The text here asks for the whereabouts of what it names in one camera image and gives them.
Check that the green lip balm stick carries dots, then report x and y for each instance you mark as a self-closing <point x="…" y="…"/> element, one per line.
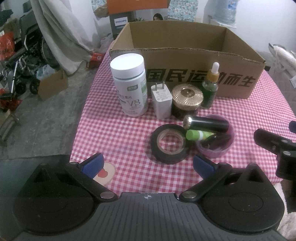
<point x="197" y="135"/>

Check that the green dropper bottle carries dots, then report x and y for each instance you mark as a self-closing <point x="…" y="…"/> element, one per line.
<point x="210" y="86"/>

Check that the water dispenser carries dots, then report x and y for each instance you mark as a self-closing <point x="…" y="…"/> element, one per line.
<point x="224" y="12"/>

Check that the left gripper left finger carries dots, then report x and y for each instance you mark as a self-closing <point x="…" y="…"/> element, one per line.
<point x="84" y="172"/>

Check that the small cardboard box on floor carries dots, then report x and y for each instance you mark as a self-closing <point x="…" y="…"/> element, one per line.
<point x="53" y="85"/>

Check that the purple plastic lid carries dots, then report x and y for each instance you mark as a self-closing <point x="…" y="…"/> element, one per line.
<point x="219" y="152"/>

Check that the grey white bedding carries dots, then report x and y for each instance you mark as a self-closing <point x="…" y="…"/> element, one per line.
<point x="284" y="62"/>

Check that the gold lid cosmetic jar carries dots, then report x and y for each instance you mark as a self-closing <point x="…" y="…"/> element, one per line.
<point x="186" y="100"/>

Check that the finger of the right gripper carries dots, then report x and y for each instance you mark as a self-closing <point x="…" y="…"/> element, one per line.
<point x="292" y="126"/>
<point x="278" y="145"/>

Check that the red white checkered tablecloth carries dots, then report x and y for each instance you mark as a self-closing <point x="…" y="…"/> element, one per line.
<point x="125" y="141"/>

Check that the brown cardboard box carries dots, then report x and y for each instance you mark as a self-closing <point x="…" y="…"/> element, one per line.
<point x="183" y="52"/>

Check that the black electrical tape roll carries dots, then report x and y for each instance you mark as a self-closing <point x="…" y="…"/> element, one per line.
<point x="169" y="144"/>

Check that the white power adapter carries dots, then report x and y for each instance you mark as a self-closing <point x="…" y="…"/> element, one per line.
<point x="161" y="100"/>

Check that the black gold lipstick tube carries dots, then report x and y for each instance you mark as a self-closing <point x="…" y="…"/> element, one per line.
<point x="205" y="124"/>

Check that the orange Philips box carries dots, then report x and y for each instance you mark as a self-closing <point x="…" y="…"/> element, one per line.
<point x="122" y="12"/>

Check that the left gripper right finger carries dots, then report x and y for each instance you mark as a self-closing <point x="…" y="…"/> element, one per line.
<point x="212" y="175"/>

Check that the grey white curtain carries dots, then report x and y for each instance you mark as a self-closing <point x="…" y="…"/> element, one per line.
<point x="70" y="28"/>

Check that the red plastic bag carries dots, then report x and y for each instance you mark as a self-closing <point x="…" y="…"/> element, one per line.
<point x="7" y="46"/>

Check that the white supplement bottle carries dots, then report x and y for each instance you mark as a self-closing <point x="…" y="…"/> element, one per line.
<point x="129" y="77"/>

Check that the wheelchair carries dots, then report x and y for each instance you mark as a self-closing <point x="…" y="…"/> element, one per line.
<point x="24" y="64"/>

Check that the black oval case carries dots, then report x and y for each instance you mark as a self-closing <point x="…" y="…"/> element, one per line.
<point x="217" y="141"/>

